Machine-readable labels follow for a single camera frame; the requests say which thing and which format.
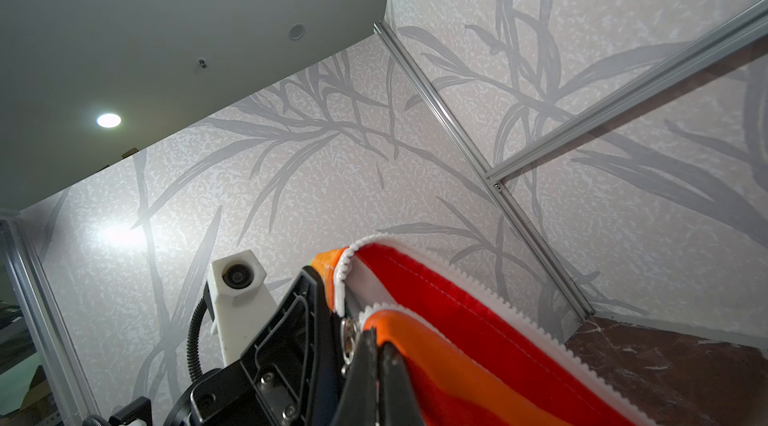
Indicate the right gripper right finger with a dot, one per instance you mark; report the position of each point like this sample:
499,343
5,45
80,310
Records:
397,402

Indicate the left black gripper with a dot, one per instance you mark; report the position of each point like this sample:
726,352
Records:
289,374

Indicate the round ceiling light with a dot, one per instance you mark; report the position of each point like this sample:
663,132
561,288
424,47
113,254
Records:
109,120

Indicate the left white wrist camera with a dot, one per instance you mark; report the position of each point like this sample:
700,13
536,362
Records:
239,302

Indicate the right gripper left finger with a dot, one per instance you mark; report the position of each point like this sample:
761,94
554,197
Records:
358,404

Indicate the rainbow striped kids jacket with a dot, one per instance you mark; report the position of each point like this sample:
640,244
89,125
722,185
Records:
471,357

